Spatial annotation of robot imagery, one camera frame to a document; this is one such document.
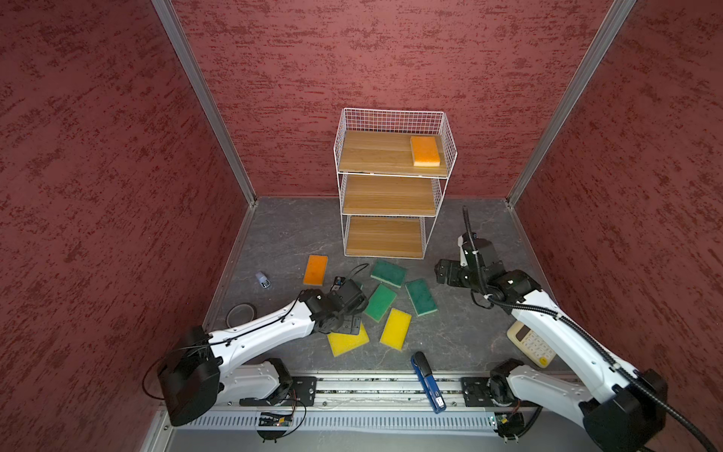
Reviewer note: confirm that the right circuit board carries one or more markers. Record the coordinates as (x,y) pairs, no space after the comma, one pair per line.
(509,424)

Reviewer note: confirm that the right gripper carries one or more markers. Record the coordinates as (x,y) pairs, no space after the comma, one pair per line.
(454,267)

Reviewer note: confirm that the left circuit board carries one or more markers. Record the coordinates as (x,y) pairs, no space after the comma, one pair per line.
(271,420)

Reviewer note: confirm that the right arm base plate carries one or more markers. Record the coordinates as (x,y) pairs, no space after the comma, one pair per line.
(479,392)

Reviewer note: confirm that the aluminium mounting rail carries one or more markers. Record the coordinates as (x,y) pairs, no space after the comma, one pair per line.
(345,391)

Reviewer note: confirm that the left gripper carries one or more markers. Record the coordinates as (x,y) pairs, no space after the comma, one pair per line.
(350,325)

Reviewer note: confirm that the black tape roll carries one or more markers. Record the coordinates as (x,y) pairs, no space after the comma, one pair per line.
(240,314)

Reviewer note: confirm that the circuit board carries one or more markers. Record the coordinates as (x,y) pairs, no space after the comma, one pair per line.
(271,420)
(509,424)

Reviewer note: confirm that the bottom wooden shelf board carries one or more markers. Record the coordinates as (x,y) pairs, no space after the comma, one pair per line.
(385,237)

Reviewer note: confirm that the orange sponge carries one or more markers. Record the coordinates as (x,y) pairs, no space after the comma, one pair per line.
(316,270)
(425,153)

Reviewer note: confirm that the dark green sponge right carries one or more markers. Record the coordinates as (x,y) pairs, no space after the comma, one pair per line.
(421,297)

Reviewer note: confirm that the middle wooden shelf board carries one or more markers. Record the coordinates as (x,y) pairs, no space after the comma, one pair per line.
(366,195)

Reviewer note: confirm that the blue black stapler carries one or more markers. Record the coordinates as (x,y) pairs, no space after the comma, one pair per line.
(424,373)

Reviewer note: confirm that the yellow sponge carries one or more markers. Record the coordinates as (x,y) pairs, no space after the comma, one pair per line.
(343,343)
(396,329)

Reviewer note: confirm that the white wire shelf rack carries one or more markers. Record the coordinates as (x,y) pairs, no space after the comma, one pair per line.
(416,123)

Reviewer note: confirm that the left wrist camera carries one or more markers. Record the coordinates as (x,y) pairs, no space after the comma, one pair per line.
(338,283)

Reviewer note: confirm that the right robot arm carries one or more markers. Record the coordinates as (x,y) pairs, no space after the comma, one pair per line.
(620,407)

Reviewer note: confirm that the dark green sponge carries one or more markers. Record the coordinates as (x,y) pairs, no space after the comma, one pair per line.
(421,297)
(388,273)

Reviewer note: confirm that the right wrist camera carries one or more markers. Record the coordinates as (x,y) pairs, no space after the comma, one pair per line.
(476,252)

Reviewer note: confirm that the bright green sponge middle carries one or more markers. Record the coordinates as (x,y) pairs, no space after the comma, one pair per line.
(380,302)

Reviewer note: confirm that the beige calculator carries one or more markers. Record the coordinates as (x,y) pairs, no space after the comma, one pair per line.
(531,344)

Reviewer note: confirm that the wooden shelf board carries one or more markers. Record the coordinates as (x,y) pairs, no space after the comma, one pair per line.
(366,195)
(385,154)
(385,237)

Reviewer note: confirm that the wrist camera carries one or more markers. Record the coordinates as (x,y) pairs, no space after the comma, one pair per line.
(476,252)
(338,283)

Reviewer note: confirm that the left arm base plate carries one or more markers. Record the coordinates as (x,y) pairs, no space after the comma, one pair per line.
(290,392)

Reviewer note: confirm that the top wooden shelf board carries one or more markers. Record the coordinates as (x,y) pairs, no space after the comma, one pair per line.
(385,154)

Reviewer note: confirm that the dark green sponge top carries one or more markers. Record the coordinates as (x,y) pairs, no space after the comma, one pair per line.
(388,273)

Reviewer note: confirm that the small white stapler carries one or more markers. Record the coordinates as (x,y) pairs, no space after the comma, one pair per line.
(263,280)

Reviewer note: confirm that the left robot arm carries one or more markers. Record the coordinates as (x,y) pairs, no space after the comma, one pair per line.
(204,369)

